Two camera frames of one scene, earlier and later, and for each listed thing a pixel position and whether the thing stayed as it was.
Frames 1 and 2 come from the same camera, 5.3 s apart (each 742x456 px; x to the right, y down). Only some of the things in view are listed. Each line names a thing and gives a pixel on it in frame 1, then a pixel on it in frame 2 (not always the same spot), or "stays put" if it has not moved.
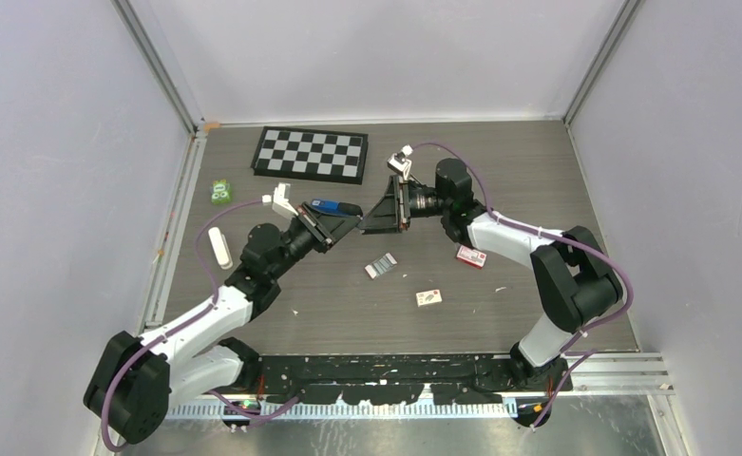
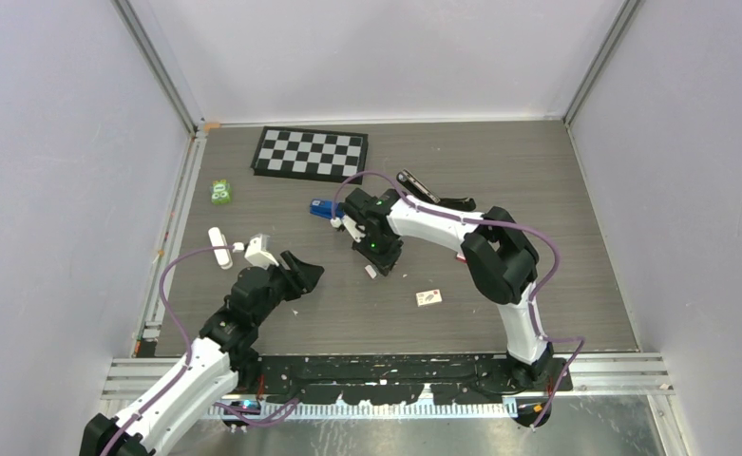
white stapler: (220, 248) stays put
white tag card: (428, 297) stays put
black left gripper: (325, 229) -> (305, 275)
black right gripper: (387, 216) -> (385, 261)
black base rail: (382, 381) stays put
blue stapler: (341, 208) stays put
